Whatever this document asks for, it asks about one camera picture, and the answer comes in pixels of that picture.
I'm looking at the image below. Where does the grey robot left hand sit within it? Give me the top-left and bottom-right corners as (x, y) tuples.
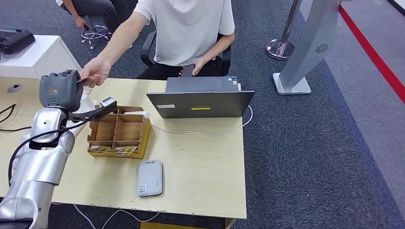
(39, 69), (84, 112)

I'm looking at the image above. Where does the person's left hand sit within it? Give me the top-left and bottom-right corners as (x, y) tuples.
(192, 58), (207, 76)

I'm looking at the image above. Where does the person's right hand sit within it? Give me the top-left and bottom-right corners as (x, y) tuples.
(79, 57), (112, 88)

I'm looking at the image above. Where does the black smartphone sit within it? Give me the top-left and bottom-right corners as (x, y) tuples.
(181, 64), (196, 78)

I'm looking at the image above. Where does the seated person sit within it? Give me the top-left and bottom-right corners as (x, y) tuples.
(79, 0), (236, 88)

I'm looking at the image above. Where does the white card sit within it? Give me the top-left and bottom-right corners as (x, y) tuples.
(123, 110), (149, 119)

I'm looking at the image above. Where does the cardboard divided card box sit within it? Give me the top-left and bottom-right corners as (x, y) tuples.
(87, 105), (152, 160)

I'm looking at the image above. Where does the background person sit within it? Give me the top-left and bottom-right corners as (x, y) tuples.
(55, 0), (138, 50)

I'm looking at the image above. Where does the grey card reader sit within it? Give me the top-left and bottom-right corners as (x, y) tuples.
(137, 159), (164, 198)

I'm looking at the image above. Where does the white power strip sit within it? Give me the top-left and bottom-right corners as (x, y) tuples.
(73, 94), (97, 137)

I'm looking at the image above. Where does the chrome stool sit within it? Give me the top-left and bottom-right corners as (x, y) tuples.
(80, 16), (111, 50)

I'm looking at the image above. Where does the white cabinet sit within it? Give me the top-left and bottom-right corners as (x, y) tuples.
(0, 34), (82, 80)

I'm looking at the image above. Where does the grey laptop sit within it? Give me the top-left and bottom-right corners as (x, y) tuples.
(146, 76), (255, 119)

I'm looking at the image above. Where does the black device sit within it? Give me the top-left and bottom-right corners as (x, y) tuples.
(0, 29), (36, 55)

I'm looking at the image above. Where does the grey kiosk stand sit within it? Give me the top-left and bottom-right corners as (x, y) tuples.
(272, 0), (352, 95)

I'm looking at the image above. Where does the yellow object under desk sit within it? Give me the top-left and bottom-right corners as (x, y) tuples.
(139, 222), (206, 229)

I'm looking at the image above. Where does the pale wrist camera, black bracket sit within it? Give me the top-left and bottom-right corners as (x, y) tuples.
(67, 96), (118, 123)

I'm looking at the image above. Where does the black cable loop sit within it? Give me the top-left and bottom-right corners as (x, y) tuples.
(0, 104), (16, 124)

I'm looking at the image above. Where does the white laptop cable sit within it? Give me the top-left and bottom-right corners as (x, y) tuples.
(151, 105), (254, 136)

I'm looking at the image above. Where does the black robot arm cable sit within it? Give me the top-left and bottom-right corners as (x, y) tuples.
(8, 118), (91, 187)

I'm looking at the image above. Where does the chrome stanchion post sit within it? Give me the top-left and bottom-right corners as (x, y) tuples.
(265, 0), (302, 61)

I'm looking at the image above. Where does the white cable under desk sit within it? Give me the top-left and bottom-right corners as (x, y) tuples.
(73, 204), (160, 229)

